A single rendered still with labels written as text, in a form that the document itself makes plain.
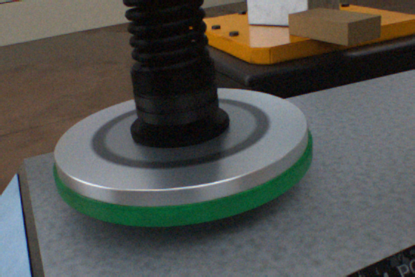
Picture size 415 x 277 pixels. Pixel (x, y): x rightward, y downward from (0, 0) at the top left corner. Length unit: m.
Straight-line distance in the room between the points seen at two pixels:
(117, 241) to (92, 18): 6.29
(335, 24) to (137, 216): 0.84
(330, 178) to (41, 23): 6.16
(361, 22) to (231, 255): 0.82
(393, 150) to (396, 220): 0.12
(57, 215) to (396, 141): 0.33
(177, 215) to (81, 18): 6.31
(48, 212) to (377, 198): 0.28
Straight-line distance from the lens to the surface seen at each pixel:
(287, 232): 0.37
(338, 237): 0.36
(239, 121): 0.41
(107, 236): 0.39
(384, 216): 0.39
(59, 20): 6.54
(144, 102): 0.38
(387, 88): 0.67
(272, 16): 1.35
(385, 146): 0.50
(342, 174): 0.44
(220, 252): 0.35
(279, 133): 0.39
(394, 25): 1.31
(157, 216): 0.33
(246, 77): 1.05
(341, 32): 1.09
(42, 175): 0.52
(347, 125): 0.55
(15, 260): 0.44
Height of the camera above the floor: 1.04
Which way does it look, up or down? 24 degrees down
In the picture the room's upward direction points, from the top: 6 degrees counter-clockwise
